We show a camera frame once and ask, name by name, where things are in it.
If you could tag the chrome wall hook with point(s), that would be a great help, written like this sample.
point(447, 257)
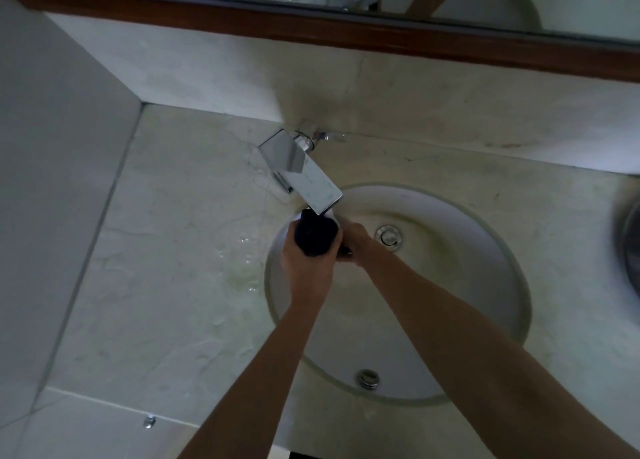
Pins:
point(149, 421)

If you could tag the beige marble sink countertop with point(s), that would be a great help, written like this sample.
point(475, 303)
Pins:
point(175, 273)

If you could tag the black round tray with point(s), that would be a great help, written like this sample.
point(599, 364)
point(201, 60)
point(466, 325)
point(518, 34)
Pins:
point(631, 248)

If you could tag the wood framed wall mirror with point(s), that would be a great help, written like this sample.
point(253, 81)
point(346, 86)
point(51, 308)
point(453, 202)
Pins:
point(300, 28)

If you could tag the person's left hand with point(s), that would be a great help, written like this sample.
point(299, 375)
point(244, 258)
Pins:
point(307, 278)

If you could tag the dark blue cleaning cloth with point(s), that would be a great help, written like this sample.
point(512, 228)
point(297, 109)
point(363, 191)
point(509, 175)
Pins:
point(315, 233)

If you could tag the chrome sink drain stopper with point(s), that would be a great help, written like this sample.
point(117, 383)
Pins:
point(388, 236)

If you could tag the person's left forearm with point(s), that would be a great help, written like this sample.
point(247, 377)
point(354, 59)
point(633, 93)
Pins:
point(260, 383)

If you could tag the person's right forearm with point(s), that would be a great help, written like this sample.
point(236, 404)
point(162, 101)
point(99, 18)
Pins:
point(480, 353)

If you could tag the white oval sink basin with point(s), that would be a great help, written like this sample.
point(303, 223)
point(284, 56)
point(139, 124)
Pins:
point(450, 253)

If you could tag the person's right hand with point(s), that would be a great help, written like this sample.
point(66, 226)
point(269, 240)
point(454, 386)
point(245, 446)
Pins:
point(362, 248)

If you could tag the chrome square faucet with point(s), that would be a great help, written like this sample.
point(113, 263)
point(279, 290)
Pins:
point(300, 168)

